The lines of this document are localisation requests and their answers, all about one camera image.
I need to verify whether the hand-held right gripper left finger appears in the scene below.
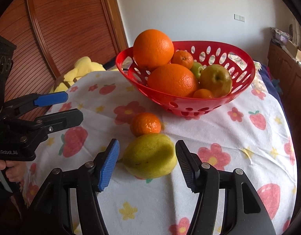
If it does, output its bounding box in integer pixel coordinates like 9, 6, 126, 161
28, 138, 120, 235

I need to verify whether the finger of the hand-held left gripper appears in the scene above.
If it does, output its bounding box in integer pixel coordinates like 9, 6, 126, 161
3, 91, 69, 118
7, 108, 84, 138

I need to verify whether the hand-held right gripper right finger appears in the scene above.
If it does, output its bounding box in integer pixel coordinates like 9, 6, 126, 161
175, 139, 277, 235

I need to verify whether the yellow-green lemon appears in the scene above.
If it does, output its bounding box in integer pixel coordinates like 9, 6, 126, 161
121, 133, 178, 179

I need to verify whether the small mandarin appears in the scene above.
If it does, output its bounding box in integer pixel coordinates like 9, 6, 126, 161
192, 88, 214, 99

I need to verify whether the red perforated plastic basket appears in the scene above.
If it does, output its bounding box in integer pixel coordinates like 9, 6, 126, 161
115, 41, 254, 118

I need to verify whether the large yellow-green apple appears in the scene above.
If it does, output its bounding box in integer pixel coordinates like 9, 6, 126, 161
199, 64, 233, 98

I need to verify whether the large orange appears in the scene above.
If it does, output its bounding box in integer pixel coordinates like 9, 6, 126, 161
147, 64, 200, 98
133, 29, 175, 70

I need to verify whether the person's left hand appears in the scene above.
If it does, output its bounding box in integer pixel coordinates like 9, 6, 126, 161
0, 159, 27, 184

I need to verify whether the white strawberry flower cloth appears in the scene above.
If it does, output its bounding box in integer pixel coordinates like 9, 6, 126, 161
20, 71, 297, 235

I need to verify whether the yellow plush toy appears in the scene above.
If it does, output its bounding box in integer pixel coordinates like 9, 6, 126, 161
48, 56, 119, 94

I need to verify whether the wooden slatted wardrobe door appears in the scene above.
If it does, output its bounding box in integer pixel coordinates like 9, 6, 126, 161
0, 0, 129, 123

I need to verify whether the small green apple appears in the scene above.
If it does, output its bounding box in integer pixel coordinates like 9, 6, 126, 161
191, 62, 205, 80

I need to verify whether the floral blanket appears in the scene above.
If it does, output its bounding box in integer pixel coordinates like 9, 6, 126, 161
252, 61, 263, 91

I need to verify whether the navy blue blanket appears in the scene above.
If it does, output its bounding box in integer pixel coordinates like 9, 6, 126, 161
259, 62, 288, 118

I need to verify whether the long wooden cabinet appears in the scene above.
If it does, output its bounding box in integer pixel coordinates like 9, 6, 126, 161
266, 40, 301, 108

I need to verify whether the cardboard box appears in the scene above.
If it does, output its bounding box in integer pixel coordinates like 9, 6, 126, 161
286, 39, 301, 63

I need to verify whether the stack of folded things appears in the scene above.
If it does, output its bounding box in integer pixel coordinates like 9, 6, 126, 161
270, 27, 294, 44

